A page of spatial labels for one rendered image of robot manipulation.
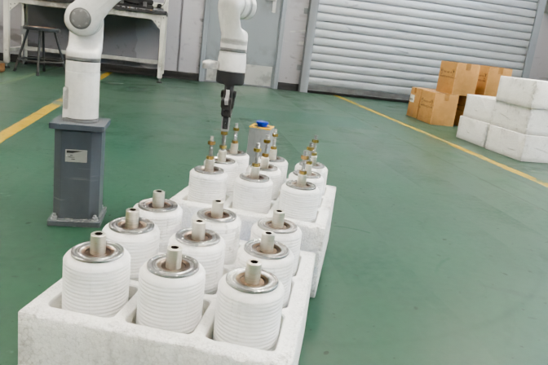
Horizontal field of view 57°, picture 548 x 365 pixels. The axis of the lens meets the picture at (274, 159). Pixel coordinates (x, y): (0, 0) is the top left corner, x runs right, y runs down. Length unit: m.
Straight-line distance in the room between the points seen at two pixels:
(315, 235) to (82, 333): 0.61
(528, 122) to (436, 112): 1.43
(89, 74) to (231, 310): 0.95
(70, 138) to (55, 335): 0.81
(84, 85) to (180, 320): 0.90
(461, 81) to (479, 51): 2.42
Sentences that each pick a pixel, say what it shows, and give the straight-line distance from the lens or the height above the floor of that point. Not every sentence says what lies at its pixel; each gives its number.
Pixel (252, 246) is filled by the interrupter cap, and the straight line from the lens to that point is 0.85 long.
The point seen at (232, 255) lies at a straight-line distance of 0.98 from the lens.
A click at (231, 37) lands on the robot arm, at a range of 1.33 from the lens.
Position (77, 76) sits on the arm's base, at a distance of 1.51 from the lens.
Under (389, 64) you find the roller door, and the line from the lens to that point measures 6.93.
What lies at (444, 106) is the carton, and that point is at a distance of 5.07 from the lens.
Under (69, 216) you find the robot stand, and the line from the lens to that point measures 1.59.
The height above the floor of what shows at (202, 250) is 0.25.
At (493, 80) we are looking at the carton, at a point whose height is 0.47.
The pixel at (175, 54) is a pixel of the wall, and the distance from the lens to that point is 6.46.
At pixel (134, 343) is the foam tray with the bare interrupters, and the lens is 0.76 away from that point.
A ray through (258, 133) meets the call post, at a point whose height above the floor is 0.30.
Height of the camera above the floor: 0.59
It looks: 13 degrees down
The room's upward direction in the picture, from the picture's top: 7 degrees clockwise
